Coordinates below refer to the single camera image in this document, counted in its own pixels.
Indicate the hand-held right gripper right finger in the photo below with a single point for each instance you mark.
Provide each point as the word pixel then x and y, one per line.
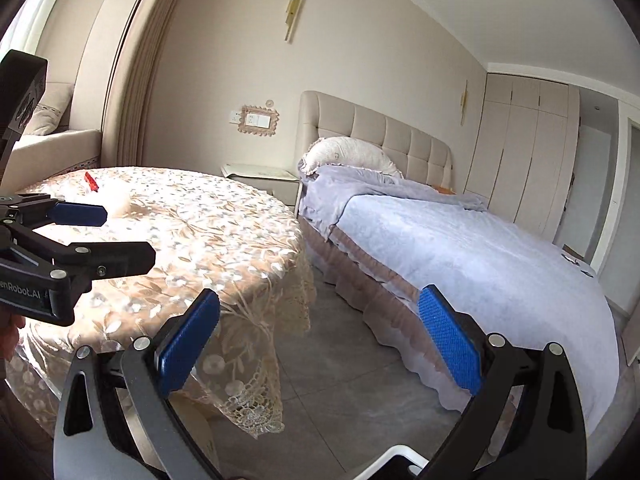
pixel 450 340

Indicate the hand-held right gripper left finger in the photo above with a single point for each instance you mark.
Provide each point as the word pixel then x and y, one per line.
pixel 187 345

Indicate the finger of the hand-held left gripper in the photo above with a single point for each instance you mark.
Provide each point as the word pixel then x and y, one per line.
pixel 80 214
pixel 110 257

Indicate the red clear candy wrapper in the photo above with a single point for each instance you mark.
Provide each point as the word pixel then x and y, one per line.
pixel 91 181

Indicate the clear plastic bag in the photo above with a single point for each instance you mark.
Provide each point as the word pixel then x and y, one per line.
pixel 116 200

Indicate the white trash bin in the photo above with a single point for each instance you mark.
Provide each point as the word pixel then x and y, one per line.
pixel 395 455

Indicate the person's left hand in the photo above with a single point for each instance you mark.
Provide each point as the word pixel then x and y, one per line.
pixel 10 335

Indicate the white window seat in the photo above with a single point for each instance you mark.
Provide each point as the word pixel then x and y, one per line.
pixel 60 152

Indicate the bed with lilac cover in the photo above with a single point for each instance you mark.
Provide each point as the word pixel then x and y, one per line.
pixel 450 250

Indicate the round table with embroidered cloth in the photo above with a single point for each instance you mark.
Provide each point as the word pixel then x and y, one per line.
pixel 200 230

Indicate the beige cushion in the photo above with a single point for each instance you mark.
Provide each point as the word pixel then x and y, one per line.
pixel 50 110

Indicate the white nightstand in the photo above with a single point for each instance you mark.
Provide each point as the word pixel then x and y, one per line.
pixel 260 175

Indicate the beige wardrobe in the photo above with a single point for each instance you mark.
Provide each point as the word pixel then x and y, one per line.
pixel 525 155

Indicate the white ruffled pillow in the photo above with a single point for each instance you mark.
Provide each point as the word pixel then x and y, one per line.
pixel 345 155

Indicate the beige padded headboard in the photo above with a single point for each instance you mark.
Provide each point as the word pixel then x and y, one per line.
pixel 380 130

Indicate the small white wall socket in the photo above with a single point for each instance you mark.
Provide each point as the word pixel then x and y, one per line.
pixel 236 117

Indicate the framed wall switch panel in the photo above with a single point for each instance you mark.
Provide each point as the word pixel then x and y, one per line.
pixel 260 121

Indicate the short gold wall lamp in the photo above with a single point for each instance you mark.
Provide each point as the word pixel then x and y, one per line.
pixel 464 102

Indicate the long gold wall lamp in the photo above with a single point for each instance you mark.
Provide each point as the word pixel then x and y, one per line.
pixel 294 10

